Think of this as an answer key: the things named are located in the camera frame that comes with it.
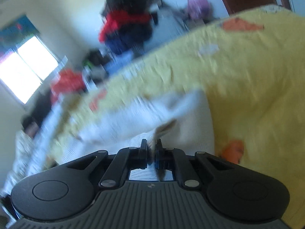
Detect white knit sweater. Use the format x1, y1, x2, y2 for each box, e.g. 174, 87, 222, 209
56, 89, 216, 181

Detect dark navy clothes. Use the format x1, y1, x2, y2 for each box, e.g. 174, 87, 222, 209
105, 23, 153, 55

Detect white patterned bed sheet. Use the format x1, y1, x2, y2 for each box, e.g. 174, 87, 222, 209
1, 102, 65, 195

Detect light blue folded blanket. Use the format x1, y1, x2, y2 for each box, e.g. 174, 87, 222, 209
104, 51, 134, 76

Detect red plastic bag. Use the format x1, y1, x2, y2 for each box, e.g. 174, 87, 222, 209
51, 69, 86, 103

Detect yellow floral bed quilt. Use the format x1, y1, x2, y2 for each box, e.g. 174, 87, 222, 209
51, 5, 304, 228

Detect grey bedding bundle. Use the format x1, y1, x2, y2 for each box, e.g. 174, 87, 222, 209
139, 6, 188, 55

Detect bright window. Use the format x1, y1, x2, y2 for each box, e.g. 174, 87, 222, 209
1, 36, 59, 104

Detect red jacket on pile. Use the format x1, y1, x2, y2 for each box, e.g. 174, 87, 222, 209
98, 10, 152, 43

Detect pink plastic bag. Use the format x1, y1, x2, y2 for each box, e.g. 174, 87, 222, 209
187, 0, 212, 20

